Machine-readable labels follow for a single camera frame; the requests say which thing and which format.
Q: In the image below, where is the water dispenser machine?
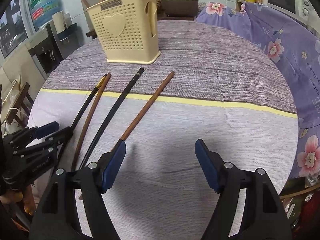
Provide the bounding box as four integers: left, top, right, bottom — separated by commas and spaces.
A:
28, 21, 80, 74

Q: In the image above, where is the brown curved wooden chopstick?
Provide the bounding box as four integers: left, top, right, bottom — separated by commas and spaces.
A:
71, 73, 111, 171

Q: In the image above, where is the purple floral cloth cover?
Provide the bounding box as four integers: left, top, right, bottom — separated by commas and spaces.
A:
196, 2, 319, 178

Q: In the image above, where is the black chopstick gold tip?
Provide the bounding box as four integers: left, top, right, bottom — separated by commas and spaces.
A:
71, 74, 107, 130

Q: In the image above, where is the black chopstick silver band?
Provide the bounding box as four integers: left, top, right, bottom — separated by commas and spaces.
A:
79, 67, 144, 169

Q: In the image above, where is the white brown rice cooker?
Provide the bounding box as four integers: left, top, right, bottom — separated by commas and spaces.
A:
161, 0, 199, 17

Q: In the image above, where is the cream plastic utensil basket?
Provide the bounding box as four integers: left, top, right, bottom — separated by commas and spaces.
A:
87, 0, 161, 64

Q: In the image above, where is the blue water jug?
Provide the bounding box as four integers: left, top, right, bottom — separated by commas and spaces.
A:
28, 0, 62, 29

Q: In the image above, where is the reddish brown wooden chopstick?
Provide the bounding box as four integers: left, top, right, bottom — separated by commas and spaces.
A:
95, 72, 175, 194

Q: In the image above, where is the wooden stool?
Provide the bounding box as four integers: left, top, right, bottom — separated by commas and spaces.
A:
6, 82, 34, 128

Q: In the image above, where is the white microwave oven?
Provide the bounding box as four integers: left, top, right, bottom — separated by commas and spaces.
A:
267, 0, 311, 24

